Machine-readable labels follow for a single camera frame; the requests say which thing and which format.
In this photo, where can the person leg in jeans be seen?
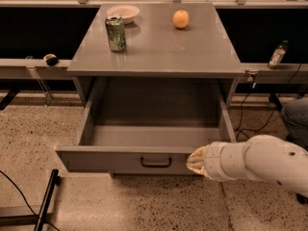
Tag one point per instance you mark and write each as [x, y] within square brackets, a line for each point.
[295, 117]

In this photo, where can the black metal floor stand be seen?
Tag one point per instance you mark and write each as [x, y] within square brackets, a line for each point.
[31, 215]

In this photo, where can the green soda can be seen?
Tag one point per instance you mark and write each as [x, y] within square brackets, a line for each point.
[116, 32]

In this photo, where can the orange fruit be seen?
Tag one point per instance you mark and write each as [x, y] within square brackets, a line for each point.
[180, 19]

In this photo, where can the grey horizontal rail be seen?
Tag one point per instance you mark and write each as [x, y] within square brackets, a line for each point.
[32, 68]

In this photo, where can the grey top drawer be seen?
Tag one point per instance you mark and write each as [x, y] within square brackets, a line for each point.
[150, 126]

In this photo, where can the small black round object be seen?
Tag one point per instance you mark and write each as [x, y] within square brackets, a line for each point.
[51, 59]

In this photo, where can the white bowl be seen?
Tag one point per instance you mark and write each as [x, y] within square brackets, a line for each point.
[127, 12]

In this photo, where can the bottle with white label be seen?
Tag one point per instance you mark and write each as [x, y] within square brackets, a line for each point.
[278, 54]

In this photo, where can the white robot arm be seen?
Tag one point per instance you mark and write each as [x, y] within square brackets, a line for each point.
[261, 158]

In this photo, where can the grey cabinet desk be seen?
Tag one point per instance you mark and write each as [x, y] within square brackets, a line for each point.
[155, 48]

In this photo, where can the metal clamp bracket on rail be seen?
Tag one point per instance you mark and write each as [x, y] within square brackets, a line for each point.
[251, 76]

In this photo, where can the cream foam padded gripper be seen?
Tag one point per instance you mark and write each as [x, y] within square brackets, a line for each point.
[214, 160]

